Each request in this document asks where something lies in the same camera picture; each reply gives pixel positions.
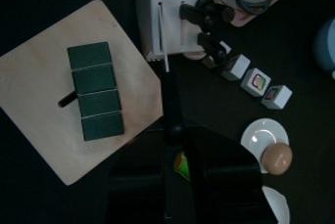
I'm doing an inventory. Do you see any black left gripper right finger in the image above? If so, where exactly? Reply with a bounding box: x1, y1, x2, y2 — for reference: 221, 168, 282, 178
185, 127, 282, 224

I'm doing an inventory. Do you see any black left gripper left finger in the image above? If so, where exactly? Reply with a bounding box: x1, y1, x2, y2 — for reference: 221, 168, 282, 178
103, 125, 170, 224

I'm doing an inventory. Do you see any pale wooden knife holder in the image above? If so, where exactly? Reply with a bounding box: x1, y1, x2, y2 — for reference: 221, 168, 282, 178
134, 0, 216, 63

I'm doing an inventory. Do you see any green and yellow toy vegetable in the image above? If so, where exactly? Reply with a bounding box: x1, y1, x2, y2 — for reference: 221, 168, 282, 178
173, 151, 193, 182

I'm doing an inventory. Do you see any white bowl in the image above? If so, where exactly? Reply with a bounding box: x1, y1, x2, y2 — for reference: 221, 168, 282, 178
260, 185, 292, 224

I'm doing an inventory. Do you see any orange-brown toy egg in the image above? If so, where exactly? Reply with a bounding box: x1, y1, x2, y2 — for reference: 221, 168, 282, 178
259, 142, 295, 176

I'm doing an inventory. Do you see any small white plate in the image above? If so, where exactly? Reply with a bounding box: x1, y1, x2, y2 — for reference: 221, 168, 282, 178
240, 117, 291, 174

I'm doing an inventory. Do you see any dark green segmented block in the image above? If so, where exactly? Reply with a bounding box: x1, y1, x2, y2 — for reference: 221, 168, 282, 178
66, 40, 127, 143

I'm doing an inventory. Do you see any white toy sushi roll piece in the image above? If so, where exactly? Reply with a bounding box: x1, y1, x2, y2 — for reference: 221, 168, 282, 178
219, 53, 252, 82
240, 67, 274, 98
259, 83, 295, 111

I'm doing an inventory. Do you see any small black stick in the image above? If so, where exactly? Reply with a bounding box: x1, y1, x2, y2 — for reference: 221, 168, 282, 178
56, 89, 81, 109

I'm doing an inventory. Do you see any wooden box with red side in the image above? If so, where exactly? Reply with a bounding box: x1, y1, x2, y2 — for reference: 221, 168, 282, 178
0, 0, 165, 187

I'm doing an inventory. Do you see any blue-grey bowl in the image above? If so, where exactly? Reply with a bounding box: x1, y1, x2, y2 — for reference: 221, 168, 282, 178
314, 17, 335, 81

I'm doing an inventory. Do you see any black-handled toy knife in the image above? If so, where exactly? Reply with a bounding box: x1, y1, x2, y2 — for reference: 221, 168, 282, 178
178, 0, 237, 34

